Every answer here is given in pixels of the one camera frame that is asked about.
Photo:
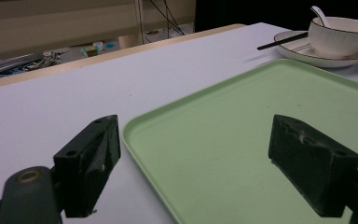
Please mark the cardboard roll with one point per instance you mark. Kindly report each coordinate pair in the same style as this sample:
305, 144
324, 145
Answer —
130, 40

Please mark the metal stand pole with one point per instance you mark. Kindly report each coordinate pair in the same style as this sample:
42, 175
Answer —
140, 20

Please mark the white plate with dark rim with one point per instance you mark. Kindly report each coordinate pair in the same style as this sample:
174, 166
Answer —
295, 49

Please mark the white ceramic spoon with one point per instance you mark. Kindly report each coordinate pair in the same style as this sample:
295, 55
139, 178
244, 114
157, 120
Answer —
320, 15

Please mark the small colourful box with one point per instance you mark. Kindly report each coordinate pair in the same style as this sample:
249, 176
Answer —
90, 50

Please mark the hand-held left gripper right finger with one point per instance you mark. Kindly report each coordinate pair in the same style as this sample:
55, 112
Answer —
310, 158

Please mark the pile of metal parts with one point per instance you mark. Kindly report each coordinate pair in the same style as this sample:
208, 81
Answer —
45, 60

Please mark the green plastic tray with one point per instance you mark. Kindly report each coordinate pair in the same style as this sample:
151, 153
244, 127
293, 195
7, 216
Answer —
230, 137

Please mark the white ribbed bowl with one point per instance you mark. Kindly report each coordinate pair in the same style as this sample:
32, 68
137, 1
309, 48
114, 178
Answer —
338, 39

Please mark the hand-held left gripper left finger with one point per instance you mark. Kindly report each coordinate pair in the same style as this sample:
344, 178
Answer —
87, 165

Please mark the black chopstick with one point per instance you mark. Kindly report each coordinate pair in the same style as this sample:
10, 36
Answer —
281, 41

